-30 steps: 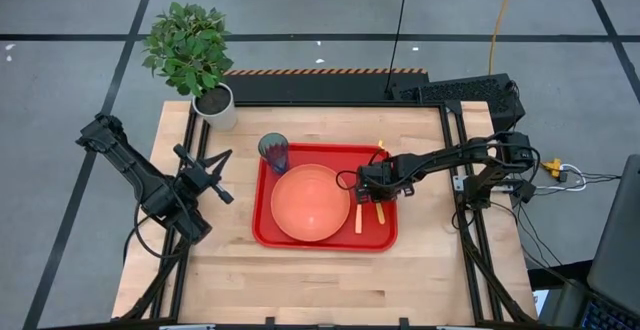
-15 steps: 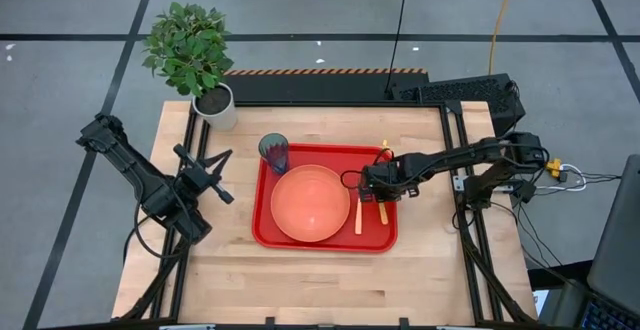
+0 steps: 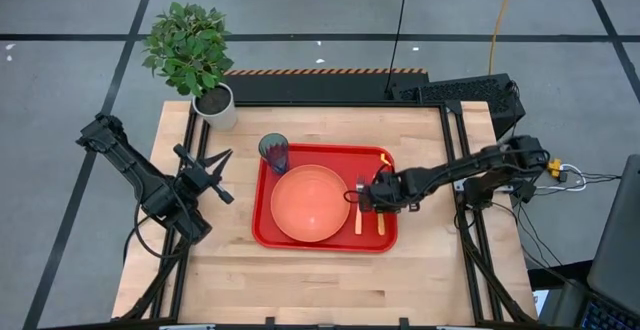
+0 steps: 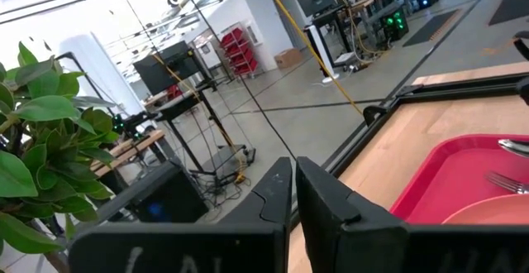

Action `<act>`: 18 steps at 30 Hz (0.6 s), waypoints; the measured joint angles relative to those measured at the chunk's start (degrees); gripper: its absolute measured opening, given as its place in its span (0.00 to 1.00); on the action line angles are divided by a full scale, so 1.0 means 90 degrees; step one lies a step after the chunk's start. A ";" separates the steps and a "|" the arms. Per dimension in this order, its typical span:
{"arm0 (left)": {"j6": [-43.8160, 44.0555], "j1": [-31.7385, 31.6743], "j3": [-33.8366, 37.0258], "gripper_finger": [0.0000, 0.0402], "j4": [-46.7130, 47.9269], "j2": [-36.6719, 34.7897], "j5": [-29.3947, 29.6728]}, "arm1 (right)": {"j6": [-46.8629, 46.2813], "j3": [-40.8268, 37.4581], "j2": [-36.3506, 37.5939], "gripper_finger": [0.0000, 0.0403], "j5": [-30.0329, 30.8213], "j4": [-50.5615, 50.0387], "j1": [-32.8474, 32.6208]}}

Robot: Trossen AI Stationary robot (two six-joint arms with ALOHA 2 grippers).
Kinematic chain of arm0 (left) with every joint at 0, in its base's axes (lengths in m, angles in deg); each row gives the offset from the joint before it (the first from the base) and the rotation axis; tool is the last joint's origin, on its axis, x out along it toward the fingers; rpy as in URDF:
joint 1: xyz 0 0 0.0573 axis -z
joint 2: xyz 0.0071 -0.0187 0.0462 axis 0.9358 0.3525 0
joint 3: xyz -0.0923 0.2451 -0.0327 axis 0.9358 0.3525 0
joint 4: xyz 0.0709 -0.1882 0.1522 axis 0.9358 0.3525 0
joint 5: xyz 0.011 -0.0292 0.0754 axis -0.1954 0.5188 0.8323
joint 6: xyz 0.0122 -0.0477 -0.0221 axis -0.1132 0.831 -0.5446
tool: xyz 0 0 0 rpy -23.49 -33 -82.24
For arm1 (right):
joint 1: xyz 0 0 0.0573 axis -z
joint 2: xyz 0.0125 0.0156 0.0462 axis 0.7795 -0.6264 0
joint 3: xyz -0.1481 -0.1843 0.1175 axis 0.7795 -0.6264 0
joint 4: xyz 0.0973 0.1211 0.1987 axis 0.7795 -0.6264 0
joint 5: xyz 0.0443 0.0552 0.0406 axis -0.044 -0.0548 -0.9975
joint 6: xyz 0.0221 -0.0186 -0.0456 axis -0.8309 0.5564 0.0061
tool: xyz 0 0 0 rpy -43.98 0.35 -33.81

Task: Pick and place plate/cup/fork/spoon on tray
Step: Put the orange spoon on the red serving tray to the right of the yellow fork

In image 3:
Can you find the teal ribbed cup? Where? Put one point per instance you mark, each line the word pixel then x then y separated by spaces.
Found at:
pixel 274 152

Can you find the black striped floor ramp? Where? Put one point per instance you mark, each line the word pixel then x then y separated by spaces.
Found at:
pixel 320 87

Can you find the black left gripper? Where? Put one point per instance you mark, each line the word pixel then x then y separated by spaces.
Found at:
pixel 197 180

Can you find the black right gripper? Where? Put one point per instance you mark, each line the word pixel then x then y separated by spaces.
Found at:
pixel 387 192

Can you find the grey laptop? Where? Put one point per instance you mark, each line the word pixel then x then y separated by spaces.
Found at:
pixel 620 230

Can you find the green leafy plant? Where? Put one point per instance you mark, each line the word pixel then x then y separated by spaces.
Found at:
pixel 187 50

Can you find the yellow plug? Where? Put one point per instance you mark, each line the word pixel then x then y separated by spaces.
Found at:
pixel 554 167

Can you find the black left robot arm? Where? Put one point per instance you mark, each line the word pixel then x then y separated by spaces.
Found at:
pixel 135 170

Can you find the orange plate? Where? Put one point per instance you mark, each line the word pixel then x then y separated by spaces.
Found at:
pixel 310 205

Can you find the black aluminium table frame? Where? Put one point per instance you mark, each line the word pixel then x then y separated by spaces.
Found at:
pixel 470 270

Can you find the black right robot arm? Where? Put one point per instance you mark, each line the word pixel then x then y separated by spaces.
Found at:
pixel 460 167

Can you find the black computer tower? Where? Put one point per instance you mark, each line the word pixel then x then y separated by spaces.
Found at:
pixel 465 92

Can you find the white plant pot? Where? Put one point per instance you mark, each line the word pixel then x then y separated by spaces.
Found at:
pixel 216 107

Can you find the red plastic tray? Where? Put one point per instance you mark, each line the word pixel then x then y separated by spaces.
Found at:
pixel 265 220

